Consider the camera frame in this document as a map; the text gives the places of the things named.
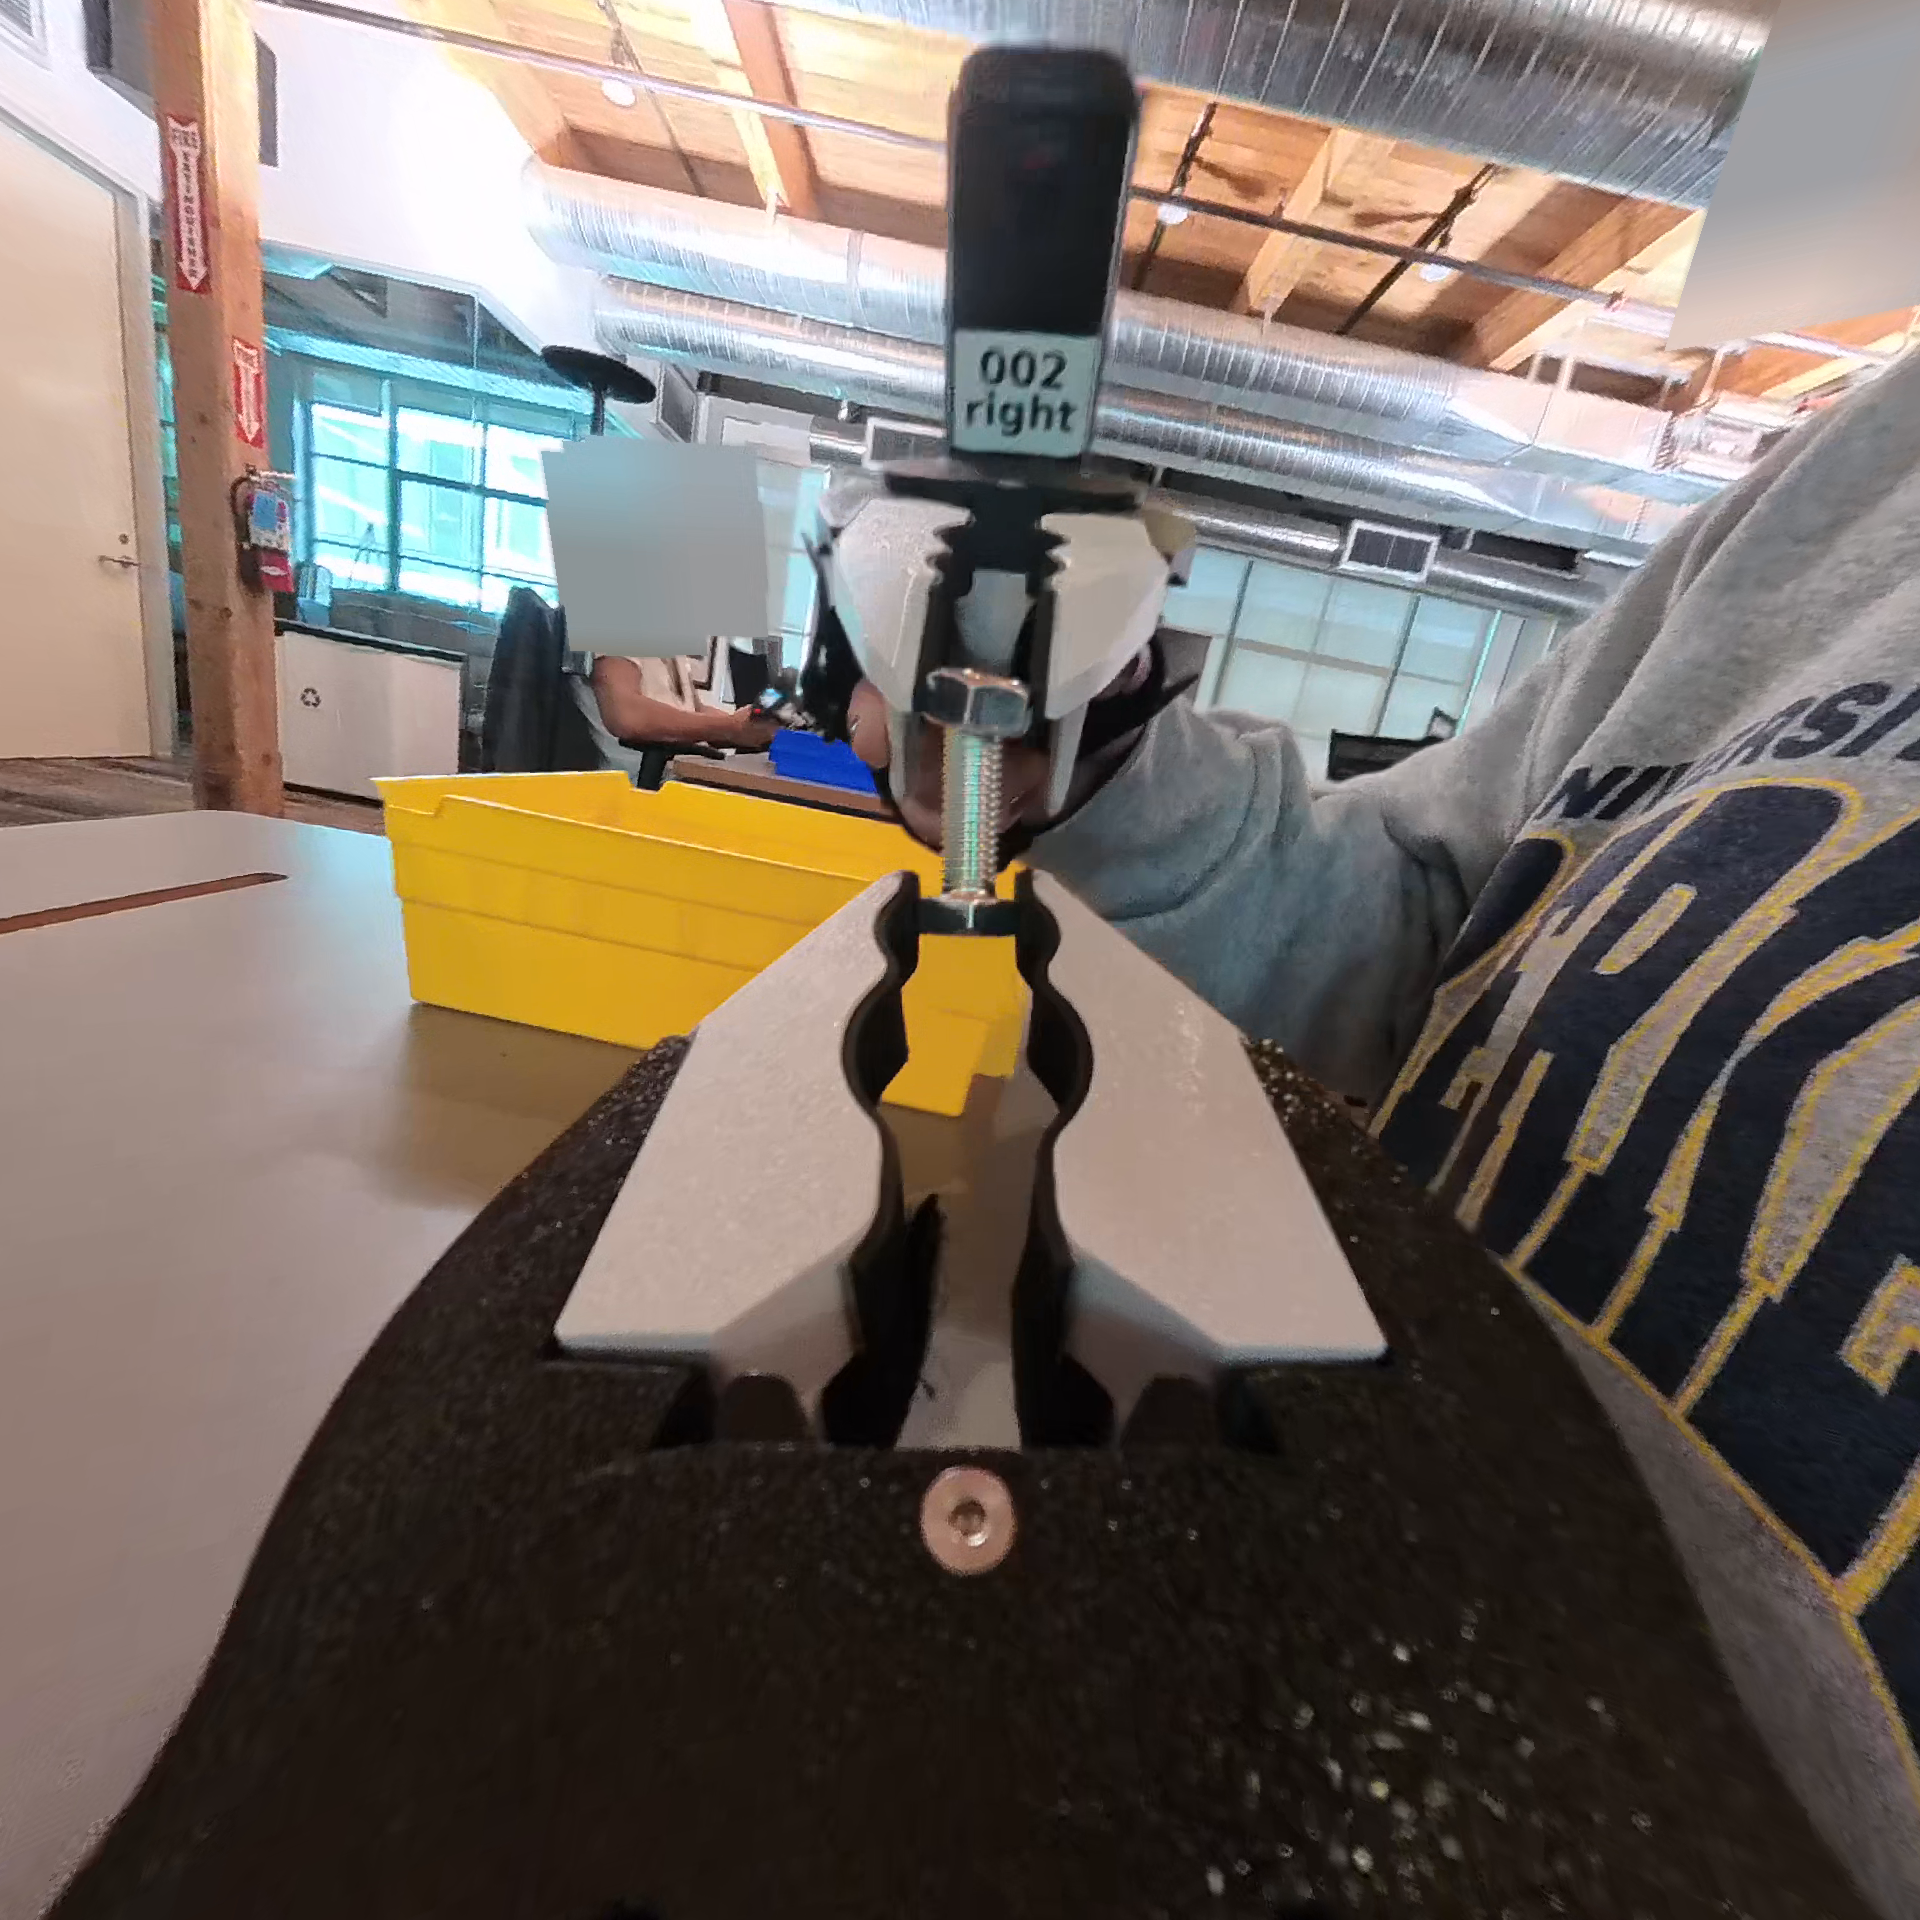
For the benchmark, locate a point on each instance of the silver hex nut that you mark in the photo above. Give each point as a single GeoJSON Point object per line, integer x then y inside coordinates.
{"type": "Point", "coordinates": [976, 701]}

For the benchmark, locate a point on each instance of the black office chair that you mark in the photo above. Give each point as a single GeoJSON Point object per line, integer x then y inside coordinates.
{"type": "Point", "coordinates": [525, 689]}

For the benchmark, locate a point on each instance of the blue plastic bin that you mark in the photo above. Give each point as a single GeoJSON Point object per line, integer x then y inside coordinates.
{"type": "Point", "coordinates": [817, 760]}

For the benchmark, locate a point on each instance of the white recycling bin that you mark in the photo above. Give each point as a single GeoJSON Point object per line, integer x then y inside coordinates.
{"type": "Point", "coordinates": [360, 719]}

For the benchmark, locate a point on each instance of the person's grey sweatshirt torso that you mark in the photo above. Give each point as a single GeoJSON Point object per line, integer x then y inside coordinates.
{"type": "Point", "coordinates": [1724, 1051]}

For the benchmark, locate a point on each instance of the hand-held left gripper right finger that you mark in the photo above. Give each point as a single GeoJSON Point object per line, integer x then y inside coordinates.
{"type": "Point", "coordinates": [1200, 1200]}

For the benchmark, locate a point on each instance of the wooden post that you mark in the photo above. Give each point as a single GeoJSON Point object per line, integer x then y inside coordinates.
{"type": "Point", "coordinates": [210, 675]}

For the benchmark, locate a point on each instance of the silver air duct with vent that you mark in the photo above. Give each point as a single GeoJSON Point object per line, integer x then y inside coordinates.
{"type": "Point", "coordinates": [1501, 563]}

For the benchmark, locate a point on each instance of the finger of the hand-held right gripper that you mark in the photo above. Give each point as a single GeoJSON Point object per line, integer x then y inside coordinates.
{"type": "Point", "coordinates": [1101, 598]}
{"type": "Point", "coordinates": [884, 585]}

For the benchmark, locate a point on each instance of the red wall sign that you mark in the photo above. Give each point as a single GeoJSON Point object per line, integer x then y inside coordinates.
{"type": "Point", "coordinates": [249, 393]}
{"type": "Point", "coordinates": [187, 202]}

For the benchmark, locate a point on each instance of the silver hex bolt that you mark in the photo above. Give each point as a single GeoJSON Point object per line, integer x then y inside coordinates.
{"type": "Point", "coordinates": [972, 810]}

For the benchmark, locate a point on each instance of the black round lamp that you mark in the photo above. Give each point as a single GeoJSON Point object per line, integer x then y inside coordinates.
{"type": "Point", "coordinates": [593, 368]}

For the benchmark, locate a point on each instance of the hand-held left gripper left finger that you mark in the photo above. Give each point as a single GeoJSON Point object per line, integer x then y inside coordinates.
{"type": "Point", "coordinates": [721, 1200]}

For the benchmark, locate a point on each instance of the red fire extinguisher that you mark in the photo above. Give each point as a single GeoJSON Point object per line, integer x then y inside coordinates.
{"type": "Point", "coordinates": [272, 539]}

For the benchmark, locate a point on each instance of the yellow divided plastic bin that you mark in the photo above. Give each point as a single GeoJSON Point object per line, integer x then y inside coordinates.
{"type": "Point", "coordinates": [599, 929]}

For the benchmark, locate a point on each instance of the person's right hand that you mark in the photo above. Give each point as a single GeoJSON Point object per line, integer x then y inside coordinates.
{"type": "Point", "coordinates": [899, 774]}

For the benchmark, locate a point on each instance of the white door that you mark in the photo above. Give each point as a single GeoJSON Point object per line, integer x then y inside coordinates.
{"type": "Point", "coordinates": [76, 449]}

